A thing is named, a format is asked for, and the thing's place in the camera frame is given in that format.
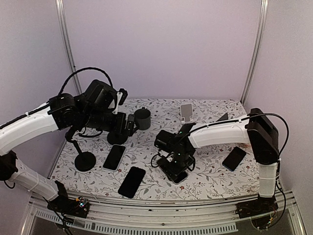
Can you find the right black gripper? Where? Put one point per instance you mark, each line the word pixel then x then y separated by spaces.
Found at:
pixel 170 170

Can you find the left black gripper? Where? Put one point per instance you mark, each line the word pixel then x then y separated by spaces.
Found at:
pixel 119 126

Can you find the phone with blue case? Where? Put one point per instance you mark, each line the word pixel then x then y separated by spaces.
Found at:
pixel 234 158

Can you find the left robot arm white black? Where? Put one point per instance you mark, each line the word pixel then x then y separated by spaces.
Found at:
pixel 96 108

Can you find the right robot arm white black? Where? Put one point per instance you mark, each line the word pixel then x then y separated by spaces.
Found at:
pixel 254 128

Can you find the phone with white case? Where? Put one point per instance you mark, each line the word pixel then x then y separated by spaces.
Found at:
pixel 114 157

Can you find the black phone front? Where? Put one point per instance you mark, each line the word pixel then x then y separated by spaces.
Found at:
pixel 132 182

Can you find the white folding phone stand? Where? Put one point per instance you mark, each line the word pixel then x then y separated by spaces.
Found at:
pixel 186 113

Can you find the dark grey mug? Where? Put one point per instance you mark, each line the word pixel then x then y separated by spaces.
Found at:
pixel 142 118

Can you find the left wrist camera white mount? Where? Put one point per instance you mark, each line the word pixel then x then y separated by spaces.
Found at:
pixel 118 99

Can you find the front aluminium rail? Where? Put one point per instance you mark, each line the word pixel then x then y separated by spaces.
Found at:
pixel 121 216

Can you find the left aluminium frame post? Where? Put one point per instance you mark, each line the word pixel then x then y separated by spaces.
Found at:
pixel 64 34

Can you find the aluminium frame post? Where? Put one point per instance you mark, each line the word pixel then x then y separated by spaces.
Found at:
pixel 256 49
pixel 64 34

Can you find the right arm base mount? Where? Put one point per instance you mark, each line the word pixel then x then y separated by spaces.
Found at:
pixel 256 207

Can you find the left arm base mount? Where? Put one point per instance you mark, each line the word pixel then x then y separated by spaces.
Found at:
pixel 78 207

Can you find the right aluminium frame post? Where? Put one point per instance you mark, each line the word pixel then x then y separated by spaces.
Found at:
pixel 256 49

